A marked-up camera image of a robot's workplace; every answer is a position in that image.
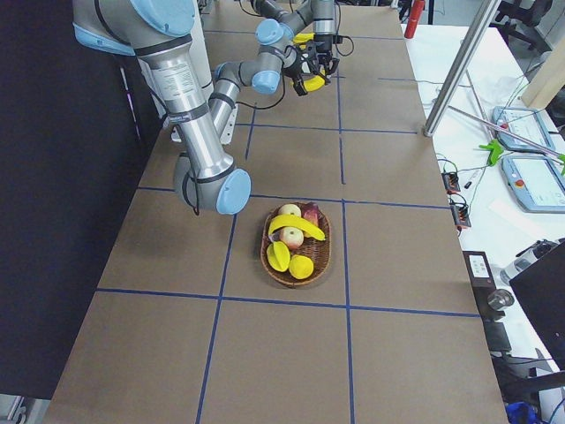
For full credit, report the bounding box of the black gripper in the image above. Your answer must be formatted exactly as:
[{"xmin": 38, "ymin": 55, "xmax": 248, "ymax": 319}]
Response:
[
  {"xmin": 305, "ymin": 33, "xmax": 339, "ymax": 79},
  {"xmin": 284, "ymin": 53, "xmax": 309, "ymax": 96}
]

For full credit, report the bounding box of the yellow banana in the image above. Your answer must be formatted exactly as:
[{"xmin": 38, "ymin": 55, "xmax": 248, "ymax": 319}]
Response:
[
  {"xmin": 267, "ymin": 215, "xmax": 326, "ymax": 241},
  {"xmin": 304, "ymin": 76, "xmax": 329, "ymax": 94},
  {"xmin": 292, "ymin": 33, "xmax": 314, "ymax": 45}
]

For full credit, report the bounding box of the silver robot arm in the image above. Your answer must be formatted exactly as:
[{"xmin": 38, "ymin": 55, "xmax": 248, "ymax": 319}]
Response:
[
  {"xmin": 72, "ymin": 1, "xmax": 319, "ymax": 215},
  {"xmin": 251, "ymin": 1, "xmax": 343, "ymax": 95}
]

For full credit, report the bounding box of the brown wicker basket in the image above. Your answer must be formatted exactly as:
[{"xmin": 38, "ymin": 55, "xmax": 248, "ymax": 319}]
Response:
[{"xmin": 260, "ymin": 202, "xmax": 331, "ymax": 287}]

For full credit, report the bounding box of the red fire extinguisher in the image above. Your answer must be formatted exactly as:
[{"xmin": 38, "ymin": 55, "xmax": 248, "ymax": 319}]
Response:
[{"xmin": 404, "ymin": 0, "xmax": 426, "ymax": 39}]

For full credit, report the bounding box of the red yellow peach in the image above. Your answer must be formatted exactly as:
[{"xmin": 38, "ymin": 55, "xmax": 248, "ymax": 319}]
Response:
[{"xmin": 277, "ymin": 203, "xmax": 302, "ymax": 217}]

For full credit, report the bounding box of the yellow green apple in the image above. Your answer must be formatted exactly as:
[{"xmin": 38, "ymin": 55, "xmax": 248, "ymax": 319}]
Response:
[{"xmin": 279, "ymin": 226, "xmax": 304, "ymax": 250}]

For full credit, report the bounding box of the yellow starfruit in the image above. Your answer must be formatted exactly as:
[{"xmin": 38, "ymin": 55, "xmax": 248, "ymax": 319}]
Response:
[{"xmin": 266, "ymin": 241, "xmax": 290, "ymax": 272}]

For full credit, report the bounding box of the yellow lemon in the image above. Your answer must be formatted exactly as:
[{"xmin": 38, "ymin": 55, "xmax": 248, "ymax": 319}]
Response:
[{"xmin": 289, "ymin": 254, "xmax": 314, "ymax": 280}]

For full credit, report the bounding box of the upper teach pendant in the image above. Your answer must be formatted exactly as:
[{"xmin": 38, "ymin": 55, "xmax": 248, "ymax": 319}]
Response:
[{"xmin": 492, "ymin": 106, "xmax": 554, "ymax": 153}]

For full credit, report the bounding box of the teach pendant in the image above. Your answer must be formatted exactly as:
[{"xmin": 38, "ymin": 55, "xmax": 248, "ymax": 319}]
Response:
[
  {"xmin": 501, "ymin": 155, "xmax": 564, "ymax": 214},
  {"xmin": 492, "ymin": 106, "xmax": 554, "ymax": 153}
]

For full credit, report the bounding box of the lower teach pendant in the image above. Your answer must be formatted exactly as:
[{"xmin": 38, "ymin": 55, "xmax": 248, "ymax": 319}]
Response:
[{"xmin": 501, "ymin": 155, "xmax": 564, "ymax": 214}]

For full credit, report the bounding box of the black monitor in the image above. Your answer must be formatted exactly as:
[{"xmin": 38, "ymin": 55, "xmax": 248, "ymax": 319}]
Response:
[{"xmin": 509, "ymin": 239, "xmax": 564, "ymax": 370}]

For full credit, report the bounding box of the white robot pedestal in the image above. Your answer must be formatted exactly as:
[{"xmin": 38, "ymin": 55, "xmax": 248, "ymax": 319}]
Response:
[{"xmin": 139, "ymin": 1, "xmax": 238, "ymax": 145}]

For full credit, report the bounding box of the aluminium frame post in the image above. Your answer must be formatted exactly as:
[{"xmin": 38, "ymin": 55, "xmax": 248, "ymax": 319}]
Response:
[{"xmin": 423, "ymin": 0, "xmax": 501, "ymax": 137}]

